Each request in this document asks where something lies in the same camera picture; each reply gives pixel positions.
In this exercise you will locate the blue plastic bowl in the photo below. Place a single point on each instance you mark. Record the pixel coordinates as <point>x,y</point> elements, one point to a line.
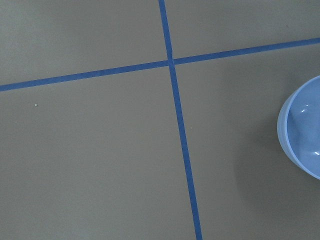
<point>298,127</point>

